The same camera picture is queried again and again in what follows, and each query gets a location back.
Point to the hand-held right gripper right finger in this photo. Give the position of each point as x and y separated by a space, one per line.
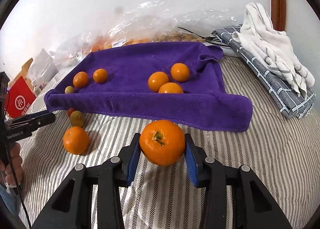
192 166

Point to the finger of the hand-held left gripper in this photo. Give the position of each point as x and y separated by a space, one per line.
37 120

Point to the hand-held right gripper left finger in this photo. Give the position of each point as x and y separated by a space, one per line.
132 159

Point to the large mandarin with stem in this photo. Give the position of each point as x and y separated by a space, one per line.
162 144

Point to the orange mandarin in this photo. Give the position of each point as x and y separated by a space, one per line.
76 140
170 88
80 79
158 81
100 75
179 72

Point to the small green fruit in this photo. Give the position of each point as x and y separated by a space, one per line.
69 90
77 119

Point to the purple towel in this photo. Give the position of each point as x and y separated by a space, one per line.
140 69

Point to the person's left hand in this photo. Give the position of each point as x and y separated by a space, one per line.
13 162

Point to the red paper bag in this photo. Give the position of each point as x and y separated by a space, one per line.
21 99

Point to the small red fruit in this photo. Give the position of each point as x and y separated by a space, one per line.
70 111

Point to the white plastic bag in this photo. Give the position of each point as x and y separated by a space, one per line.
43 65

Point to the clear plastic bag of oranges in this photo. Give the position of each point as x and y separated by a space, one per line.
105 40

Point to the grey checked folded cloth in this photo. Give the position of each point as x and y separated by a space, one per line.
280 91

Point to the clear bag of brown fruit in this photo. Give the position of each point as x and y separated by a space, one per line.
182 34

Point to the white striped towel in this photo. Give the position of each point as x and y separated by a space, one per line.
270 44

